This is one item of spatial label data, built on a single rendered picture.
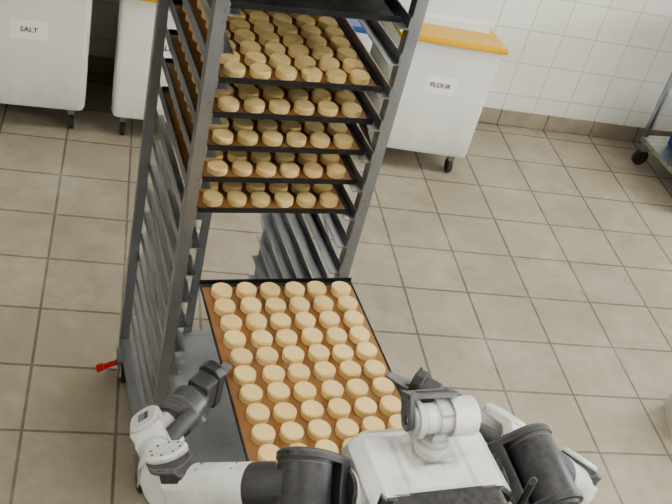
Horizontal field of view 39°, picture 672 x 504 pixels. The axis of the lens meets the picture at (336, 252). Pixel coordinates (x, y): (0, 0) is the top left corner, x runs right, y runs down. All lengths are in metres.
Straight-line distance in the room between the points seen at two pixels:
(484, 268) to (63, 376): 2.00
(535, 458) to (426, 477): 0.22
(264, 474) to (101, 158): 3.18
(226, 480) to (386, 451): 0.27
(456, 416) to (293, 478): 0.28
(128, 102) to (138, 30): 0.37
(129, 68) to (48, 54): 0.36
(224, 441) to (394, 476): 1.61
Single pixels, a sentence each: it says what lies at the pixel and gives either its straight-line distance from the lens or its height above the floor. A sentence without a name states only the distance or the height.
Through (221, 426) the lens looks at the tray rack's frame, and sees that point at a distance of 3.19.
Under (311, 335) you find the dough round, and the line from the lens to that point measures 2.25.
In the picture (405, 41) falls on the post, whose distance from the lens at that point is 2.24.
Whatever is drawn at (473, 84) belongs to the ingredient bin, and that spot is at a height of 0.55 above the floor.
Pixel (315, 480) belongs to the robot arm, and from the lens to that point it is 1.55.
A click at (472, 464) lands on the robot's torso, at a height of 1.33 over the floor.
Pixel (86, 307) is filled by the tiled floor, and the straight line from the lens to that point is 3.77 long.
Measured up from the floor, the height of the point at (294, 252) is 0.77.
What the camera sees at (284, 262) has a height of 0.68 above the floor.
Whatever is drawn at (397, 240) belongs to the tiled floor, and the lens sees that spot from 4.46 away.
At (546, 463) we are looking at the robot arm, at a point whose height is 1.33.
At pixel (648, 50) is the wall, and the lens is 5.86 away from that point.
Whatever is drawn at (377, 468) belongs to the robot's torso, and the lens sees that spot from 1.59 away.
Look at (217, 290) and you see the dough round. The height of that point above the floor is 1.02.
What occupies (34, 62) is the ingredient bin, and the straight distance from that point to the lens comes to 4.58.
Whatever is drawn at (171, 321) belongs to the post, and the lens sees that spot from 2.56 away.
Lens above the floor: 2.51
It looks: 36 degrees down
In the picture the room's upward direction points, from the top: 15 degrees clockwise
